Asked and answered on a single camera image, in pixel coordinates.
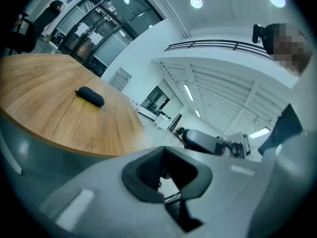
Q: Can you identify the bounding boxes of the person's head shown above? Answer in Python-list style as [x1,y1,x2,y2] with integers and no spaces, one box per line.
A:
[264,23,312,78]

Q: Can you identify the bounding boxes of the row of clear water jugs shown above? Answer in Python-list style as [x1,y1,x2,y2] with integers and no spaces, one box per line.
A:
[128,97,142,109]

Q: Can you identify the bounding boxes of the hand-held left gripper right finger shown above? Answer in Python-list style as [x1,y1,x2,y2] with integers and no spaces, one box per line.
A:
[164,146,270,238]

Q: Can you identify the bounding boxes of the grey folded table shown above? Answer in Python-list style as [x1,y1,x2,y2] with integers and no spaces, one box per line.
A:
[108,67,132,92]

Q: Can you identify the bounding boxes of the black head-worn camera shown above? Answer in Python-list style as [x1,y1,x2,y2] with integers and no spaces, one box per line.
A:
[252,23,267,44]

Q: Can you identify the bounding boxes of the dark glass window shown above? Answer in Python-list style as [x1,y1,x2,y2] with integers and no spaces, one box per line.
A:
[141,85,170,114]

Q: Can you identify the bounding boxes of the white wall pipes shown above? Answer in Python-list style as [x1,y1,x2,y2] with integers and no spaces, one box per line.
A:
[148,0,190,38]

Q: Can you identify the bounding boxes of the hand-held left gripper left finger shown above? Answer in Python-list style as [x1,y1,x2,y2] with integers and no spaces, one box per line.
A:
[39,146,189,238]

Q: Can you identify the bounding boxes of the black high-back office chair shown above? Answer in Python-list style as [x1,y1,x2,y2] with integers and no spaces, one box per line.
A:
[8,0,66,56]

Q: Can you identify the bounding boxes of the black framed glass entrance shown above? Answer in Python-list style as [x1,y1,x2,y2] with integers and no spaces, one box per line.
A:
[55,0,167,78]

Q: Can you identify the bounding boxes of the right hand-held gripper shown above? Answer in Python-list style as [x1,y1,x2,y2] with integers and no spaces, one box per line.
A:
[183,129,252,159]

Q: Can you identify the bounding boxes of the person's black shirt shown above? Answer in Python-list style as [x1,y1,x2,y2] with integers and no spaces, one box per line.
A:
[257,103,304,156]

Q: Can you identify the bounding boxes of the black balcony railing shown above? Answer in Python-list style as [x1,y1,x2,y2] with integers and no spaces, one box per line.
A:
[163,39,273,60]

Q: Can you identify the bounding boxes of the white paper notice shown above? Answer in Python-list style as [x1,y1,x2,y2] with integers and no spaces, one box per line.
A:
[89,32,103,45]
[75,23,90,37]

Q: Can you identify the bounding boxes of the white sink cabinet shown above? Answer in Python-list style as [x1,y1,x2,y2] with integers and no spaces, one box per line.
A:
[153,114,174,132]

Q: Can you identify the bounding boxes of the black oval case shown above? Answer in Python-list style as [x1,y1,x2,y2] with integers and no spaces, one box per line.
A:
[74,86,106,108]

